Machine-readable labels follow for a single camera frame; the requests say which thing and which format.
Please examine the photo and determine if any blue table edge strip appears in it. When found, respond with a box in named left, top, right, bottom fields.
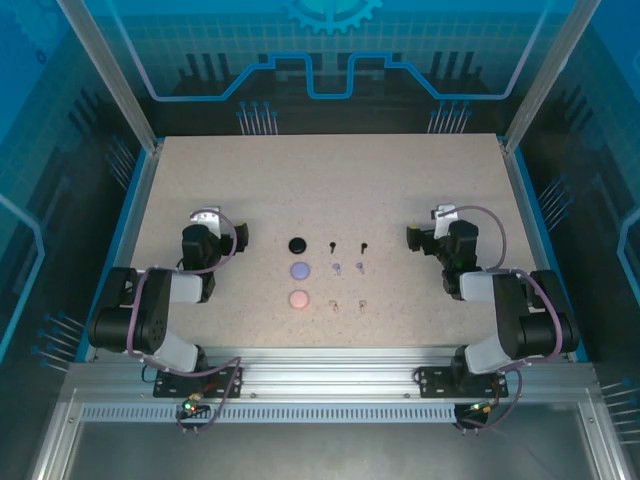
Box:
left=82, top=147, right=151, bottom=364
left=508, top=147, right=590, bottom=364

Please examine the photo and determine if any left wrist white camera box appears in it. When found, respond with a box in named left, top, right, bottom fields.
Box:
left=191, top=206, right=222, bottom=235

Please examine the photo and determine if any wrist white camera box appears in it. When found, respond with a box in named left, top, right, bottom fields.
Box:
left=432, top=202, right=459, bottom=234
left=191, top=206, right=222, bottom=235

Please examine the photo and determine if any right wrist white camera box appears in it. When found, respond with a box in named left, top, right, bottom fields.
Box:
left=432, top=202, right=459, bottom=234

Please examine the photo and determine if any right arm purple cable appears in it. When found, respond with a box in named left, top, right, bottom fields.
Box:
left=449, top=204, right=561, bottom=434

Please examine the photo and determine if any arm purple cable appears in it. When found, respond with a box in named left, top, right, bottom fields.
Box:
left=449, top=204, right=561, bottom=434
left=127, top=208, right=245, bottom=436

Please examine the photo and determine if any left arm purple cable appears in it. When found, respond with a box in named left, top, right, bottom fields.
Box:
left=127, top=208, right=245, bottom=436

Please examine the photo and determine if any aluminium front rail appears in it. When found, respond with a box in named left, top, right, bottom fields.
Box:
left=65, top=347, right=597, bottom=401

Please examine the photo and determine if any slotted grey cable duct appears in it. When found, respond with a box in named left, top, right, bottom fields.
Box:
left=79, top=403, right=459, bottom=425

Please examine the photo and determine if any aluminium frame post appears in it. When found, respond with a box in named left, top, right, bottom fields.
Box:
left=56, top=0, right=162, bottom=154
left=502, top=0, right=601, bottom=154

